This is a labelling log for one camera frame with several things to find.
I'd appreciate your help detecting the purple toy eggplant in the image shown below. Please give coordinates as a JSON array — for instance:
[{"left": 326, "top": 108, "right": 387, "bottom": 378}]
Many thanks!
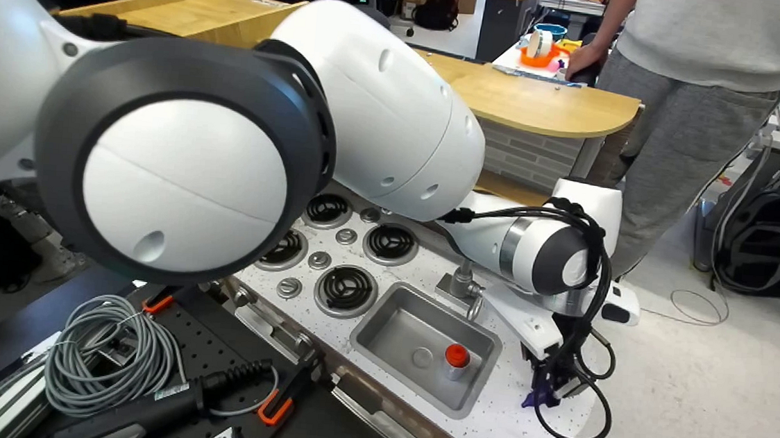
[{"left": 520, "top": 366, "right": 561, "bottom": 412}]

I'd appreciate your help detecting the toy stove burner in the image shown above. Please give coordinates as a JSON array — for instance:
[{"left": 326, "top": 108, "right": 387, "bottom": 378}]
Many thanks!
[
  {"left": 300, "top": 191, "right": 355, "bottom": 233},
  {"left": 361, "top": 221, "right": 422, "bottom": 270},
  {"left": 312, "top": 262, "right": 380, "bottom": 322},
  {"left": 253, "top": 226, "right": 310, "bottom": 275}
]

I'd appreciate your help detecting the small bottle with orange cap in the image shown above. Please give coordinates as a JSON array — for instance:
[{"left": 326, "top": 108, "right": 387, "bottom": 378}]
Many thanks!
[{"left": 441, "top": 342, "right": 473, "bottom": 383}]

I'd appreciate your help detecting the silver toy tap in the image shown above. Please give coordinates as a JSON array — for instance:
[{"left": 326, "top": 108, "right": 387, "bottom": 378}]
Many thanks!
[{"left": 432, "top": 255, "right": 491, "bottom": 323}]

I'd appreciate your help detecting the metal toy sink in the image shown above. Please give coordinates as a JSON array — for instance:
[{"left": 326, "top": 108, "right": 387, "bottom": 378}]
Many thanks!
[{"left": 344, "top": 278, "right": 507, "bottom": 423}]

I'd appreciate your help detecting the black and grey backpack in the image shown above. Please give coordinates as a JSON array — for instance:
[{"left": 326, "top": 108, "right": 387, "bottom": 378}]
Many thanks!
[{"left": 710, "top": 176, "right": 780, "bottom": 304}]

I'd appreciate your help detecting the black clamp with orange tip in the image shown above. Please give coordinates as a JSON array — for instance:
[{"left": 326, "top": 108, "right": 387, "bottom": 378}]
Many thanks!
[
  {"left": 140, "top": 282, "right": 180, "bottom": 319},
  {"left": 255, "top": 346, "right": 326, "bottom": 430}
]

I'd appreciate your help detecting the person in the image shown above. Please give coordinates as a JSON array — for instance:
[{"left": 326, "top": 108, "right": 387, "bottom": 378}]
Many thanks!
[{"left": 548, "top": 0, "right": 780, "bottom": 294}]

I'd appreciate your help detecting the blue bowl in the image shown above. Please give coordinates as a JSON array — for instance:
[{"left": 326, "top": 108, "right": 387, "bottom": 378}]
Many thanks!
[{"left": 533, "top": 22, "right": 569, "bottom": 43}]

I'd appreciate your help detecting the dark cabinet with wooden top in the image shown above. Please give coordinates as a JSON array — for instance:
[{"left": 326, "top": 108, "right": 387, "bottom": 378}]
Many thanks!
[{"left": 475, "top": 0, "right": 541, "bottom": 68}]

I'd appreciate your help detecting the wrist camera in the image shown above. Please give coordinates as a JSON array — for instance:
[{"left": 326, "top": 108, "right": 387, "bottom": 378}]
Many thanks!
[{"left": 478, "top": 291, "right": 568, "bottom": 364}]

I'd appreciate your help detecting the thin grey cable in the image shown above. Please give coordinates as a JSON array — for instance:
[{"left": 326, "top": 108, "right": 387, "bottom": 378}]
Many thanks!
[{"left": 639, "top": 285, "right": 733, "bottom": 329}]

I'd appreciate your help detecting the silver door handle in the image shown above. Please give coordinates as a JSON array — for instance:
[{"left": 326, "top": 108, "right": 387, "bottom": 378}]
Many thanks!
[
  {"left": 228, "top": 286, "right": 326, "bottom": 367},
  {"left": 328, "top": 380, "right": 436, "bottom": 438}
]

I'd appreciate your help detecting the coil of grey cable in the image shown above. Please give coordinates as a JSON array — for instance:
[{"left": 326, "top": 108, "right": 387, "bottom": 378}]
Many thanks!
[{"left": 39, "top": 289, "right": 194, "bottom": 428}]

